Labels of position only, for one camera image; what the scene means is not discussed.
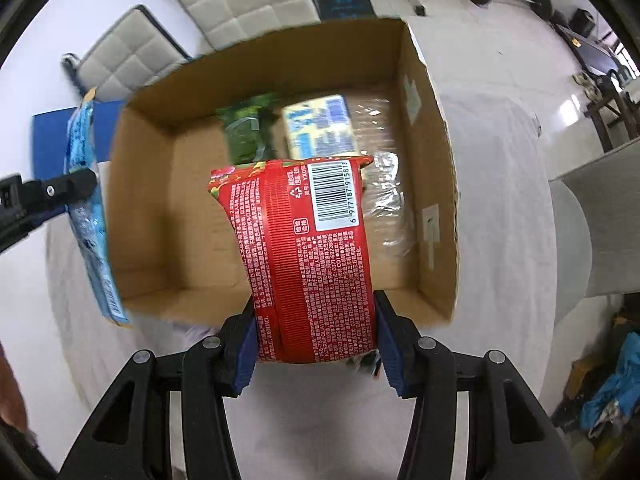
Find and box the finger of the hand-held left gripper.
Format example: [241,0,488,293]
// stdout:
[0,169,98,256]

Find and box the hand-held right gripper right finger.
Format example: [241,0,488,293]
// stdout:
[372,290,581,480]

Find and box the green snack packet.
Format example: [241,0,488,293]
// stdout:
[216,92,281,165]

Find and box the blue plastic bag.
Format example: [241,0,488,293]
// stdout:
[580,331,640,436]

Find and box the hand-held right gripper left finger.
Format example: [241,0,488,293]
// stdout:
[59,296,259,480]

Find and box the cardboard box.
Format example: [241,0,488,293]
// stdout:
[107,17,460,328]

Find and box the yellow and blue snack packet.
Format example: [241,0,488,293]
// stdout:
[281,94,363,161]

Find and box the dark wooden table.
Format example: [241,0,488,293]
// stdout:
[550,8,640,153]

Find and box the red snack packet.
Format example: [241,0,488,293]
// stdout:
[207,155,379,365]

